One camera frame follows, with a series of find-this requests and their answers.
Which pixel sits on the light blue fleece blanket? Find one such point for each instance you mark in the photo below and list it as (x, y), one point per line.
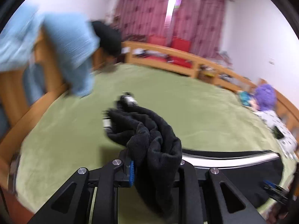
(74, 41)

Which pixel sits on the green plush bed blanket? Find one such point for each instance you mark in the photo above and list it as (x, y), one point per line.
(204, 118)

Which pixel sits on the geometric pattern pillow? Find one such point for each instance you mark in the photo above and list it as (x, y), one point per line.
(246, 99)

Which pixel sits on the wooden bed frame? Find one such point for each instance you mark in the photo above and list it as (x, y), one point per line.
(27, 119)

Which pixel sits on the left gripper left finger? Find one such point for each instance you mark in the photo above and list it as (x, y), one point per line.
(89, 196)

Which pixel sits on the purple plush toy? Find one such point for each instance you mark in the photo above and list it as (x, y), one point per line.
(265, 97)

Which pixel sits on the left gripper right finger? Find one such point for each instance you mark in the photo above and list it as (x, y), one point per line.
(216, 198)

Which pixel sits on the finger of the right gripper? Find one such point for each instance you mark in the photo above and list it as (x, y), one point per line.
(273, 190)

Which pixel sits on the black pants with white stripe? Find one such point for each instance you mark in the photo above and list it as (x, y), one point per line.
(157, 154)

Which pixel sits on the white floral pillow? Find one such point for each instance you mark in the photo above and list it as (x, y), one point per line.
(288, 144)

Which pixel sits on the maroon striped curtains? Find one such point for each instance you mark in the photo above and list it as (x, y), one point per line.
(199, 22)

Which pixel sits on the dark phone on pillow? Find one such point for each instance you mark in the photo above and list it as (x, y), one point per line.
(277, 133)

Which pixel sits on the black garment on bedpost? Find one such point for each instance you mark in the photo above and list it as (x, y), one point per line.
(110, 39)

